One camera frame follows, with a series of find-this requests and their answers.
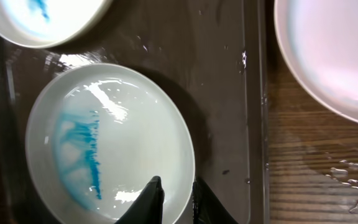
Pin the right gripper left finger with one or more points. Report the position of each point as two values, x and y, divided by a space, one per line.
148 207

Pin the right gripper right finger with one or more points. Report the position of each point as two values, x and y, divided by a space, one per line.
207 209

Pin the light blue plate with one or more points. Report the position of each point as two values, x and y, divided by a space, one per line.
96 136

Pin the white plate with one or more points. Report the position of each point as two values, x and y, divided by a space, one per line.
318 40
42 24

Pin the brown serving tray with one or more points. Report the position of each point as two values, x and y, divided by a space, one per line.
207 56

